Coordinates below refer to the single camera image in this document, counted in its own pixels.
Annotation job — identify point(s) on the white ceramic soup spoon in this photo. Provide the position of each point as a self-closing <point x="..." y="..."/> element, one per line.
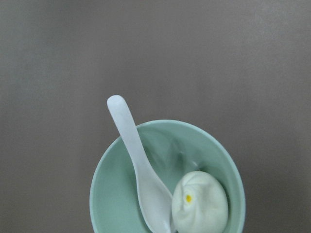
<point x="155" y="200"/>

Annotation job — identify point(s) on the white steamed bun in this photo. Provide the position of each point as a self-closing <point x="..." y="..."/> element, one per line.
<point x="199" y="204"/>

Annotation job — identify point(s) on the mint green bowl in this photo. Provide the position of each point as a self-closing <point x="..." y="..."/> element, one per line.
<point x="173" y="148"/>

